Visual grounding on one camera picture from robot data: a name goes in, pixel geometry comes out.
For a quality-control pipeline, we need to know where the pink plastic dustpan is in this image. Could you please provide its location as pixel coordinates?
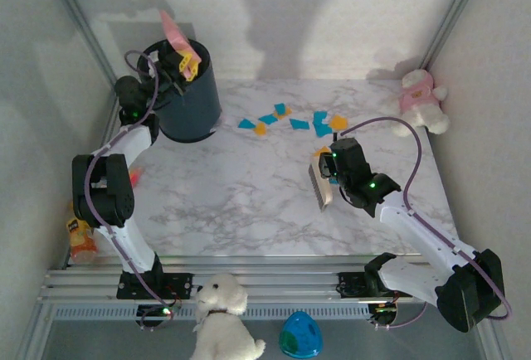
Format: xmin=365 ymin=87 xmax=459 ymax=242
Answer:
xmin=158 ymin=8 xmax=204 ymax=82

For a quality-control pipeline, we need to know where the cream hand brush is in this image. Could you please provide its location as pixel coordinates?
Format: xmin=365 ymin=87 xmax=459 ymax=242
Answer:
xmin=308 ymin=153 xmax=335 ymax=213

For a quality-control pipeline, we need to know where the dark blue trash bin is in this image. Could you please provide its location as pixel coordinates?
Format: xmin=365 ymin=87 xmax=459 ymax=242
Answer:
xmin=135 ymin=38 xmax=224 ymax=144

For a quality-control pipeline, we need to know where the pack of coloured highlighters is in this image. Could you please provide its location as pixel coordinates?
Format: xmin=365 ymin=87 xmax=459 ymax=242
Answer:
xmin=127 ymin=166 xmax=145 ymax=190

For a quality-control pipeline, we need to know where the white plush bear pink shirt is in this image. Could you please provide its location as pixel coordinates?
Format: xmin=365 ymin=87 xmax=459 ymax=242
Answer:
xmin=380 ymin=68 xmax=452 ymax=138

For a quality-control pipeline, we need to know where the black round controller board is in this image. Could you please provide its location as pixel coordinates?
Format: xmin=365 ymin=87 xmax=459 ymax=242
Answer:
xmin=368 ymin=301 xmax=400 ymax=331
xmin=135 ymin=304 xmax=174 ymax=332

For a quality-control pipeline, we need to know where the orange juice bottle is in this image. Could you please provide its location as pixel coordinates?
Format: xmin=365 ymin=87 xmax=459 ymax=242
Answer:
xmin=66 ymin=201 xmax=100 ymax=265

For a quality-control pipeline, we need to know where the blue green egg toy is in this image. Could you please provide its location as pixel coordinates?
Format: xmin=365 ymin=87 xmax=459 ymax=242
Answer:
xmin=278 ymin=310 xmax=324 ymax=359

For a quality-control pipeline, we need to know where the white plush dog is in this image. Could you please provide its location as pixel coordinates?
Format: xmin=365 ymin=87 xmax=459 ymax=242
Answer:
xmin=190 ymin=272 xmax=267 ymax=360

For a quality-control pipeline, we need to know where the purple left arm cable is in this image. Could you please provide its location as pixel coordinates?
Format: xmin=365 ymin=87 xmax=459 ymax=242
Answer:
xmin=82 ymin=49 xmax=175 ymax=331

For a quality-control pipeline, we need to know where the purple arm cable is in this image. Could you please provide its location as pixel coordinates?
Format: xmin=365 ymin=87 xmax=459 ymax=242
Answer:
xmin=82 ymin=49 xmax=175 ymax=331
xmin=339 ymin=116 xmax=514 ymax=332

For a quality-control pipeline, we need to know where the aluminium side rail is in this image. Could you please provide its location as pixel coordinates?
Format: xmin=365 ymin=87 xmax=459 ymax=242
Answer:
xmin=61 ymin=84 xmax=124 ymax=270

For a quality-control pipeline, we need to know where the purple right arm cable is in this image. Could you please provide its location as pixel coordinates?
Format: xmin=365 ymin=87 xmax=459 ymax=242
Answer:
xmin=339 ymin=116 xmax=514 ymax=332

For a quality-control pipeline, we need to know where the aluminium frame post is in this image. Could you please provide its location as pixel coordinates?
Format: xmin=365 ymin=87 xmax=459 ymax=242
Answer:
xmin=39 ymin=0 xmax=121 ymax=90
xmin=421 ymin=0 xmax=491 ymax=73

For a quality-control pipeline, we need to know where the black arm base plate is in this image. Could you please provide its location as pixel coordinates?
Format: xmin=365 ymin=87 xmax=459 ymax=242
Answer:
xmin=116 ymin=272 xmax=194 ymax=300
xmin=338 ymin=270 xmax=377 ymax=299

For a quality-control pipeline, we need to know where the aluminium mounting rail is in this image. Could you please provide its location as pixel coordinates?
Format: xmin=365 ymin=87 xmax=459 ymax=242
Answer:
xmin=39 ymin=255 xmax=436 ymax=305

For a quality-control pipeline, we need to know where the grey perforated cable tray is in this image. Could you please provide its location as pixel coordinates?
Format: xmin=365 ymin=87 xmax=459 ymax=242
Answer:
xmin=51 ymin=304 xmax=377 ymax=322

